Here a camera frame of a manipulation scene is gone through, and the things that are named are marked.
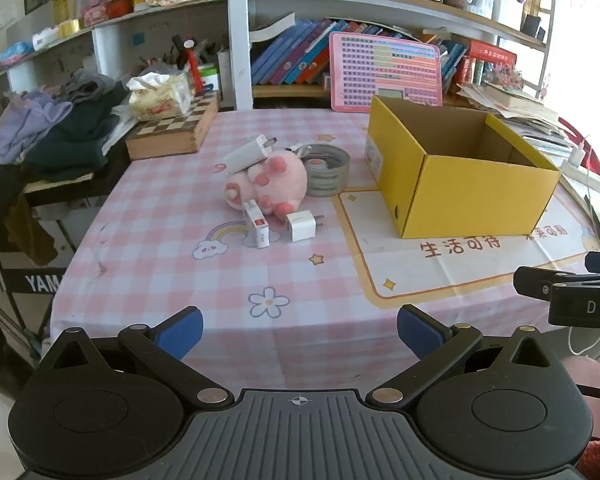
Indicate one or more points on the red round pot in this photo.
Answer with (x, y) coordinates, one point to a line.
(118, 8)

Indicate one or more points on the pink learning tablet toy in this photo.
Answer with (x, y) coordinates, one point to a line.
(380, 70)

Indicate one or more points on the small white red box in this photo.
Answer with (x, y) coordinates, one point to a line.
(257, 225)

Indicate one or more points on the dark green garment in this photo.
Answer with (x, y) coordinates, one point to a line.
(75, 145)

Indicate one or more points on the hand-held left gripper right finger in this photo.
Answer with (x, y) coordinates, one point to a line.
(420, 332)

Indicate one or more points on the white green container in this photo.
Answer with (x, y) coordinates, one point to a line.
(210, 79)

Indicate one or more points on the white cube charger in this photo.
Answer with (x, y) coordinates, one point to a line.
(300, 226)

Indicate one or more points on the wooden chessboard box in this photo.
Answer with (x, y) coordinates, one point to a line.
(170, 132)

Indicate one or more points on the grey garment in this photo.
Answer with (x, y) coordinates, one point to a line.
(87, 85)

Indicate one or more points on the white wooden bookshelf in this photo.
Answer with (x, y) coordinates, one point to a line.
(240, 60)

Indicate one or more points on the pink plush pig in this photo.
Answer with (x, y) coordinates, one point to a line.
(275, 180)

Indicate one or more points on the pink fuzzy clothing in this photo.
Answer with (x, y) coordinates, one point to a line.
(590, 395)

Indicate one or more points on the white wall plug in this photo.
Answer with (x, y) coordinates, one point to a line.
(576, 156)

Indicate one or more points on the stack of papers and books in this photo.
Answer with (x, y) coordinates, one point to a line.
(520, 110)

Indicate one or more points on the open white book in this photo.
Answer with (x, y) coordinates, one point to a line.
(272, 27)

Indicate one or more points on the purple garment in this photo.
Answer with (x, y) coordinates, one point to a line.
(25, 125)

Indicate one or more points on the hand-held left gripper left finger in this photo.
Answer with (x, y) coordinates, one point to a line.
(180, 332)

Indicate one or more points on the large white charger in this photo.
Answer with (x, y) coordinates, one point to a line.
(247, 155)

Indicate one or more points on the row of colourful books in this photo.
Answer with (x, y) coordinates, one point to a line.
(290, 55)

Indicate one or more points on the black garment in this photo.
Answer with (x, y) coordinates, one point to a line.
(0, 190)

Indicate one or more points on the red white pen toy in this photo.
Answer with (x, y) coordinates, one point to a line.
(195, 65)

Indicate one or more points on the red flat box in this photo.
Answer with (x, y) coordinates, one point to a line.
(492, 54)

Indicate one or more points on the blue pencil case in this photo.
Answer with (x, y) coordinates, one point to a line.
(14, 54)

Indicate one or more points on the grey tape roll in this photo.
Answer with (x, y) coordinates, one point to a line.
(330, 182)

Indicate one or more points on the floral tissue box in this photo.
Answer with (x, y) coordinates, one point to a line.
(155, 97)

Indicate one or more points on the white power strip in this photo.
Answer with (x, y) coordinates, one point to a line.
(582, 177)

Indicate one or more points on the brown garment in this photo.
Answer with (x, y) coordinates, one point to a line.
(30, 235)

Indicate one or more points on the white storage box with pens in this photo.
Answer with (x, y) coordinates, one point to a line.
(505, 10)

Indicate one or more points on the black keyboard stand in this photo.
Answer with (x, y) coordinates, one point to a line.
(30, 282)

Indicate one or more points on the small pink box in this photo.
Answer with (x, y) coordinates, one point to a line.
(95, 16)

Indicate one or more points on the yellow cardboard box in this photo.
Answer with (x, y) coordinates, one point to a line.
(480, 195)

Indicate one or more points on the white handheld device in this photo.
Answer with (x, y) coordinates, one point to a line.
(46, 39)

